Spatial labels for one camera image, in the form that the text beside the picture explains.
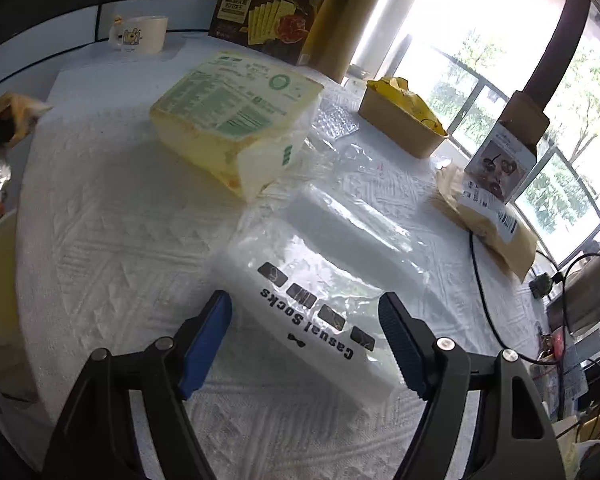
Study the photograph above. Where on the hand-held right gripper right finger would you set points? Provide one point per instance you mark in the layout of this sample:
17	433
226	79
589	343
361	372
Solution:
402	350

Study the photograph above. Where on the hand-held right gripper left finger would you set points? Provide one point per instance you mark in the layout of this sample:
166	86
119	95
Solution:
205	347

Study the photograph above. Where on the orange foil snack wrapper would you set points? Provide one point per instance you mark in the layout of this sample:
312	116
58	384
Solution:
15	107

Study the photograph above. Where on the white printed plastic socks bag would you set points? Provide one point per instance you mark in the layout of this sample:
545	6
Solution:
300	280

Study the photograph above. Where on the clear plastic film wrapper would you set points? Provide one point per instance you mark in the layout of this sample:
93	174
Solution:
370	162

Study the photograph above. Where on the yellow plastic pack green label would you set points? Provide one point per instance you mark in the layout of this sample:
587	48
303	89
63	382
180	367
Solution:
220	110

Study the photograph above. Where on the clear plastic blister tray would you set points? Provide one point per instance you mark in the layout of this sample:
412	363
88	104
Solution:
332	120

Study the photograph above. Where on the white textured tablecloth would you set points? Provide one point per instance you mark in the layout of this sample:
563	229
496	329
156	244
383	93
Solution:
130	220

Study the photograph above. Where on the brown padded envelope white label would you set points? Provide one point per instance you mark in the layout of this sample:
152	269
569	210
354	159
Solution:
500	235

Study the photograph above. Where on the black power plug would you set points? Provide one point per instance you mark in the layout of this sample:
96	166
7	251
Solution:
541	286

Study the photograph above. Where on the white mug with yellow print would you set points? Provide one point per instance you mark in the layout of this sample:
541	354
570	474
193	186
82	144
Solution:
141	35

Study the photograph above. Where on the small white photo box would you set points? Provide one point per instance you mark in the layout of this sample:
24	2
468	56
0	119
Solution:
500	170

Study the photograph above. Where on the tan tray with yellow packets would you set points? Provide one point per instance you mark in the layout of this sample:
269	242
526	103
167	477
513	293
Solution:
395	125

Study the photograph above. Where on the yellow snack wrapper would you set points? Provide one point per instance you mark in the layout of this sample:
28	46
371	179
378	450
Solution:
405	97

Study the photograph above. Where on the plain brown cardboard box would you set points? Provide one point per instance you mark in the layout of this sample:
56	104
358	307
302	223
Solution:
525	115

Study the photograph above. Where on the dark cracker box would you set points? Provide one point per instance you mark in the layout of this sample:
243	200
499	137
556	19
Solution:
270	15

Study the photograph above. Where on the yellow curtain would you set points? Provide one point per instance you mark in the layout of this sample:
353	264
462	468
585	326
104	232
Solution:
360	20

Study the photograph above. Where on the dark window frame post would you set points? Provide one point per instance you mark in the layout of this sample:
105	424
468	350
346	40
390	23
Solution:
555	45

